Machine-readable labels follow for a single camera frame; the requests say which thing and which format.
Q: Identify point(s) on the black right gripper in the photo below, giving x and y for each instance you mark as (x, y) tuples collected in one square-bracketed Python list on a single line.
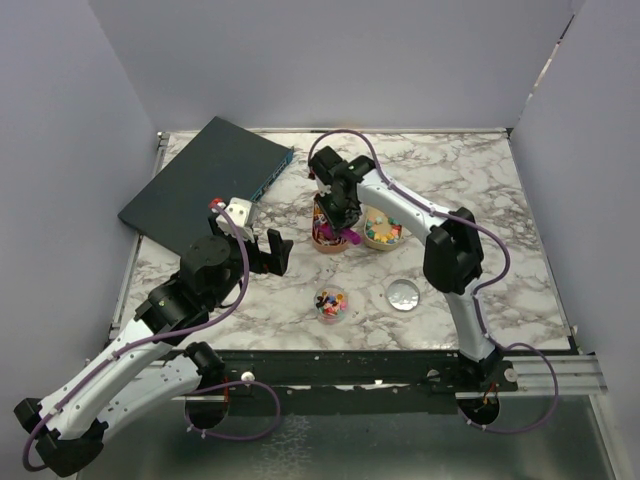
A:
[(338, 222)]

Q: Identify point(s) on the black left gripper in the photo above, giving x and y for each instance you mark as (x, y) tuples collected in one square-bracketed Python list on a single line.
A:
[(279, 249)]

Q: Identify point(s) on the purple plastic scoop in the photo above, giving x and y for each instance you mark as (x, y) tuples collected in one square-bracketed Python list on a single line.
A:
[(347, 235)]

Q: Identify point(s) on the pink tray of lollipops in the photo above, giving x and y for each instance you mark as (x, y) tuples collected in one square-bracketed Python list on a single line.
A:
[(322, 238)]

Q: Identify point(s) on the beige tray of star candies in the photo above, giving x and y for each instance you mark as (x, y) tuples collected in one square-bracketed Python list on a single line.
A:
[(381, 232)]

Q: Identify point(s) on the silver round jar lid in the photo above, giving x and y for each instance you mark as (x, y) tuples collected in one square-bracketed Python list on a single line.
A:
[(403, 295)]

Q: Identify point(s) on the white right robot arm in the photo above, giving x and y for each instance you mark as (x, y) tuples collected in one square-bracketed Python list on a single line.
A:
[(453, 253)]

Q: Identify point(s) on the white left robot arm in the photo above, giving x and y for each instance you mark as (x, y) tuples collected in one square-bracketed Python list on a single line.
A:
[(69, 428)]

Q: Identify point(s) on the clear plastic jar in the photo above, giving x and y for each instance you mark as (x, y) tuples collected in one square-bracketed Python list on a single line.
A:
[(331, 303)]

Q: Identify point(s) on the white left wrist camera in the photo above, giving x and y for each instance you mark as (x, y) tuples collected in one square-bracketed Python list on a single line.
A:
[(243, 214)]

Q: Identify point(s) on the dark teal network switch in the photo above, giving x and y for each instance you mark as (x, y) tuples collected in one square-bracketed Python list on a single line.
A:
[(222, 161)]

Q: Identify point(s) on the black mounting rail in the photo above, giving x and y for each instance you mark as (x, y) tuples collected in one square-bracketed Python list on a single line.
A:
[(359, 382)]

